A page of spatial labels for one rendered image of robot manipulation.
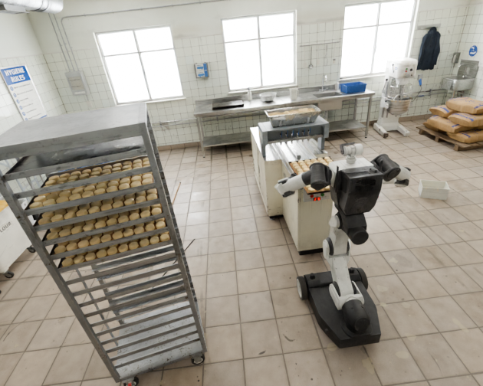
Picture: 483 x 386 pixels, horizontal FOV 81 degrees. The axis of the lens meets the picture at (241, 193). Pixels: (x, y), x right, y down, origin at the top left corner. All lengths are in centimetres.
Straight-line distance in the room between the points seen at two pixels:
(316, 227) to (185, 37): 439
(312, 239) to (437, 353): 128
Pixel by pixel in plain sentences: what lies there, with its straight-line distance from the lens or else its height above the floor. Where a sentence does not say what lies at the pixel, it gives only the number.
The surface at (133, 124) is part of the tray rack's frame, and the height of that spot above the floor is 182.
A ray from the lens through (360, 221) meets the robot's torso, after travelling 198.
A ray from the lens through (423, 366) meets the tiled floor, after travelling 260.
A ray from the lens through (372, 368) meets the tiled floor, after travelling 248.
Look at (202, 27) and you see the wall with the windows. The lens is 602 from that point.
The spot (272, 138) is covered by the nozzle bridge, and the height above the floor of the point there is 106.
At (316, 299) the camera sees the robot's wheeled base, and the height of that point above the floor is 17.
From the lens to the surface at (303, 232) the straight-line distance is 289.
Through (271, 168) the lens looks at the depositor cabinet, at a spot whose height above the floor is 73.
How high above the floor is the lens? 212
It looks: 30 degrees down
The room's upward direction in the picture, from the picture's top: 6 degrees counter-clockwise
